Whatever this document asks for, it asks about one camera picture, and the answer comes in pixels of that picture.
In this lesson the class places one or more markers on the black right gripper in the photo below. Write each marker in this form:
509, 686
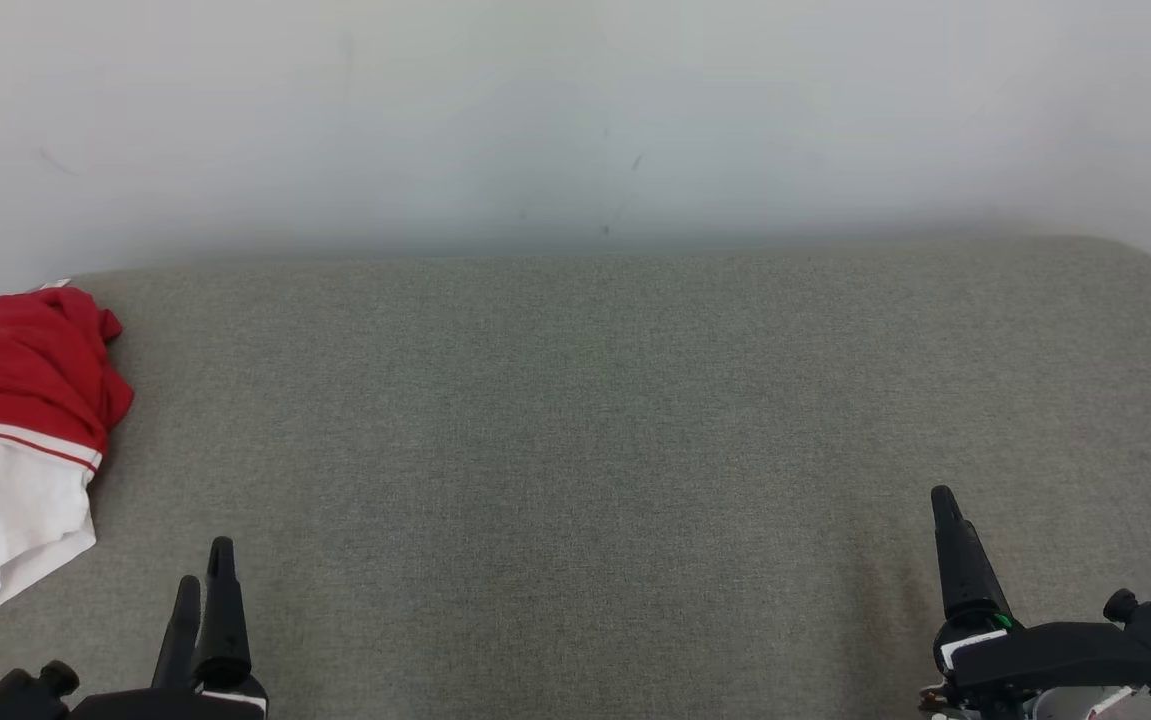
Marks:
1055, 655

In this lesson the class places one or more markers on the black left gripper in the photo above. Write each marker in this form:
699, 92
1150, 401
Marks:
175, 705

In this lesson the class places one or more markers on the red jersey with white sleeves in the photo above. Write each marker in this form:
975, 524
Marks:
15, 400

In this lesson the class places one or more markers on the grey fabric sofa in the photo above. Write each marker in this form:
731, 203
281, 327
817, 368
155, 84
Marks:
575, 480

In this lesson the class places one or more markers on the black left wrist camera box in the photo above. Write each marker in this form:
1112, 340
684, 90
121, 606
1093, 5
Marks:
20, 695

